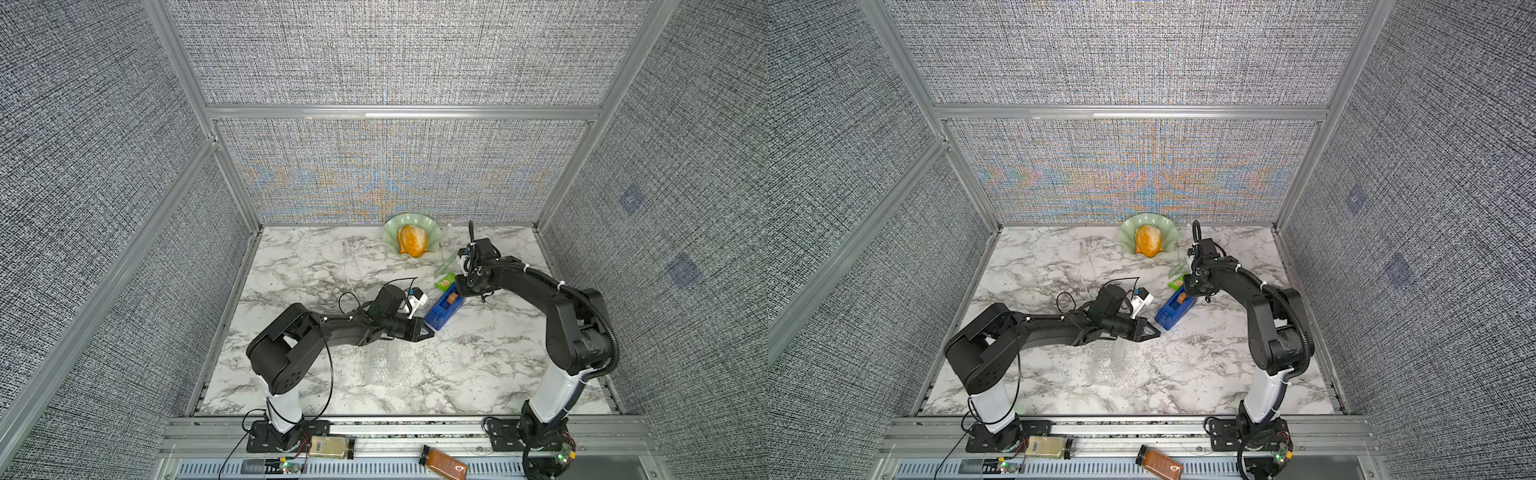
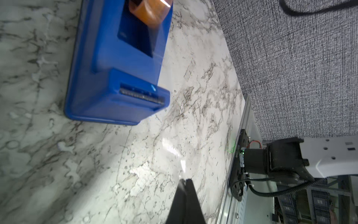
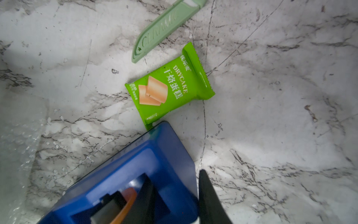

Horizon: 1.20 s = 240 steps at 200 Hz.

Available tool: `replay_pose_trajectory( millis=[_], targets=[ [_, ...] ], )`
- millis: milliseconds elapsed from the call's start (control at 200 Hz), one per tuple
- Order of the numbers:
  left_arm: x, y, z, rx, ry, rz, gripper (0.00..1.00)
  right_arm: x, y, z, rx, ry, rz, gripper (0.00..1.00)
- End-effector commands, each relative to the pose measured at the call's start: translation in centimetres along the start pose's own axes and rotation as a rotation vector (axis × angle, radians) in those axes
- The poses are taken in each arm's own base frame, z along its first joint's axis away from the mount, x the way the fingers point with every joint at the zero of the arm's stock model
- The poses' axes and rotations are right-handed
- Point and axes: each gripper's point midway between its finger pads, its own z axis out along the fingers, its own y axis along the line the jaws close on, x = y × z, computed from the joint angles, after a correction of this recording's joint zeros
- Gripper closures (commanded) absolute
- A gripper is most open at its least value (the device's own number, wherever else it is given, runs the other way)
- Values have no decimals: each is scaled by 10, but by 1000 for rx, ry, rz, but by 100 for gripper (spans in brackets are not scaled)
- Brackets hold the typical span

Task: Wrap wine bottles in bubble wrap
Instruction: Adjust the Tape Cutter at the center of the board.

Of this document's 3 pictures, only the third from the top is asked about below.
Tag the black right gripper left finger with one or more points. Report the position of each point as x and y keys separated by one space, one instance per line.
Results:
x=143 y=209

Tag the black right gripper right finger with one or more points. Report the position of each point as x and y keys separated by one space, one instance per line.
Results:
x=210 y=209

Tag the blue tape dispenser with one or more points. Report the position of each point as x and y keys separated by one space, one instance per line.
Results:
x=158 y=155

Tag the green snack packet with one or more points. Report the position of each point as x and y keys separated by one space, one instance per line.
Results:
x=169 y=87

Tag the clear plastic wrapper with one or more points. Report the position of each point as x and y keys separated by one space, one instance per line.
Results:
x=165 y=24

